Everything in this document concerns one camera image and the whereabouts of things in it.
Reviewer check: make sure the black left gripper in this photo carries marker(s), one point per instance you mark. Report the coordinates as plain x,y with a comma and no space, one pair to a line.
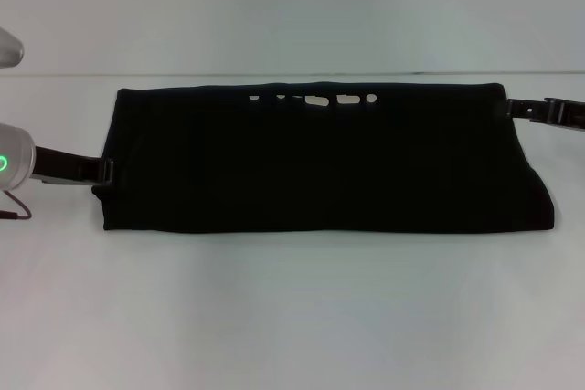
64,166

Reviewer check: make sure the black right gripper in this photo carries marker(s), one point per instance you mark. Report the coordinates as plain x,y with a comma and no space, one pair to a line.
566,112

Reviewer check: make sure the black shirt with pink print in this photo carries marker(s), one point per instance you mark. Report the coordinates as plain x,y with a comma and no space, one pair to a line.
320,161

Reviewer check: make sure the silver vented wrist camera box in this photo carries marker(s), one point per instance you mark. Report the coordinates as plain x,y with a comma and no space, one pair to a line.
9,49

